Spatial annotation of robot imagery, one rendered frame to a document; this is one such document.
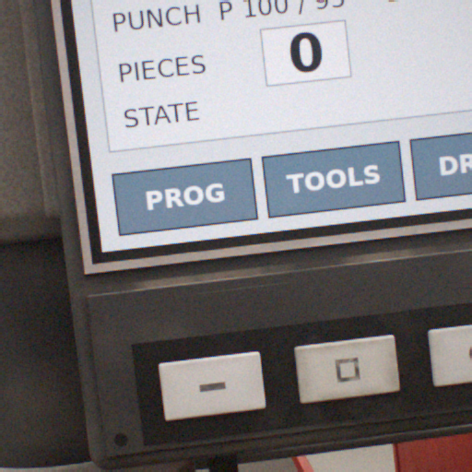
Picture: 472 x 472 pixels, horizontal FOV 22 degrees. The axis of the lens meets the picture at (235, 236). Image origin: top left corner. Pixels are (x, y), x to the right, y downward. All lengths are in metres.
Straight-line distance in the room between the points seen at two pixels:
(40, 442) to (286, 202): 0.19
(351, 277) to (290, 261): 0.02
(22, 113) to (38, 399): 0.13
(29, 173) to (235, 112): 0.14
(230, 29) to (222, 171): 0.05
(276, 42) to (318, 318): 0.10
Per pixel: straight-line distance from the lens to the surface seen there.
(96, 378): 0.44
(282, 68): 0.44
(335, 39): 0.44
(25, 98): 0.55
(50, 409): 0.57
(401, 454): 1.68
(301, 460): 1.42
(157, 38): 0.44
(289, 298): 0.44
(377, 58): 0.45
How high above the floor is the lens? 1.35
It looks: 3 degrees down
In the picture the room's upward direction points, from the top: 7 degrees counter-clockwise
